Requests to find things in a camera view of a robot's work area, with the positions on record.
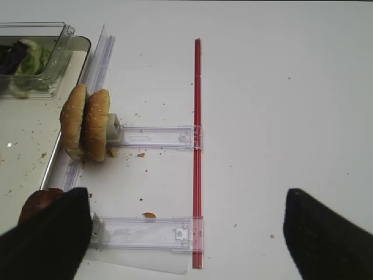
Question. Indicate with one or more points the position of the clear plastic salad container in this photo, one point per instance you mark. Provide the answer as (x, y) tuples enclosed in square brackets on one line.
[(56, 35)]

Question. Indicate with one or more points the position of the green lettuce leaves in container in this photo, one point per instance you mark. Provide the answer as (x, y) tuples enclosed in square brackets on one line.
[(32, 64)]

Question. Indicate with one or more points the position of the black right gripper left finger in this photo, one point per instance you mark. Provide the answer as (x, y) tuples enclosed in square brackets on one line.
[(50, 244)]

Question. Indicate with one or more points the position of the sesame bun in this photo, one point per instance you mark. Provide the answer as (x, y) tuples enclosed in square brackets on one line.
[(93, 134), (71, 118)]

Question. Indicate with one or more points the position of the clear pusher track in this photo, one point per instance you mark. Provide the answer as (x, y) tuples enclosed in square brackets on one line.
[(171, 234), (183, 138)]

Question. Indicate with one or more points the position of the brown meat patty stack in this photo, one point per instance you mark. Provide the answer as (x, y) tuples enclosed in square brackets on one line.
[(37, 202)]

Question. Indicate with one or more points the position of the red rail right side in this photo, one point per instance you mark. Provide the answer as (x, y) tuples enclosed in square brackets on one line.
[(197, 161)]

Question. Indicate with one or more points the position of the white pusher block patty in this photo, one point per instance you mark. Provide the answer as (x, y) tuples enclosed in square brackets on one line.
[(97, 227)]

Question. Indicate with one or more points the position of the purple cabbage shreds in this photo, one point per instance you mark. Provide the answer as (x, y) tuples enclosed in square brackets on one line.
[(11, 57)]

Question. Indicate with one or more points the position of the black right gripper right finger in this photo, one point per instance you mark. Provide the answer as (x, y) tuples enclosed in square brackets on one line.
[(322, 243)]

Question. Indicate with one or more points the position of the white pusher block bun right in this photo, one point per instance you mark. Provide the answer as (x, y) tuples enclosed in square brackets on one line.
[(114, 131)]

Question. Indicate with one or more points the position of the clear pusher track lower right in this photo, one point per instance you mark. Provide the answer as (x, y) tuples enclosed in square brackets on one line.
[(171, 234)]

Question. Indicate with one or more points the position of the sesame bun top inner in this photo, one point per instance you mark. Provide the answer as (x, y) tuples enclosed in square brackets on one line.
[(93, 134)]

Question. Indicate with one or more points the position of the white metal tray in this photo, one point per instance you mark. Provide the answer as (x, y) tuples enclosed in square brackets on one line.
[(30, 128)]

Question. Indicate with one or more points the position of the clear pusher track upper right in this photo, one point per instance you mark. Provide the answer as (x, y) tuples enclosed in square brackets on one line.
[(183, 138)]

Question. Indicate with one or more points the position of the sesame bun top outer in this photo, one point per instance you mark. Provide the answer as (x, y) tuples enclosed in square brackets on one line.
[(71, 118)]

